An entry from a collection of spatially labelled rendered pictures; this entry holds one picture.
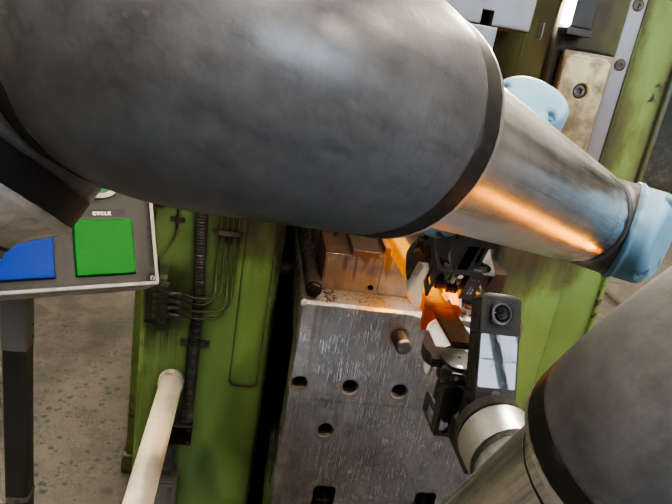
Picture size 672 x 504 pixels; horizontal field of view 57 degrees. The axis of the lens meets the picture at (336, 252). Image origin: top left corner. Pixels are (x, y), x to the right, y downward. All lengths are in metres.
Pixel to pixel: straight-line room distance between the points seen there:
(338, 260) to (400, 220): 0.81
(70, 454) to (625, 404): 1.97
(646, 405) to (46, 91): 0.22
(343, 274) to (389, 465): 0.36
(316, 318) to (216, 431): 0.45
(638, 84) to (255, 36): 1.15
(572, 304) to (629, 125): 0.37
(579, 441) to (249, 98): 0.18
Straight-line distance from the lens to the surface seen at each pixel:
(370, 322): 1.02
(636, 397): 0.25
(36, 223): 0.27
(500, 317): 0.65
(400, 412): 1.12
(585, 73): 1.21
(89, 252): 0.87
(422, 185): 0.21
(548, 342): 1.39
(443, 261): 0.75
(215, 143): 0.18
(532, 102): 0.63
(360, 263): 1.04
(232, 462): 1.42
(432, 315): 0.81
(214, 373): 1.29
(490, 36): 1.01
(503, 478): 0.33
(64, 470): 2.08
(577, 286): 1.36
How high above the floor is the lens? 1.33
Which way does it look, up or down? 20 degrees down
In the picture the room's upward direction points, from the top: 10 degrees clockwise
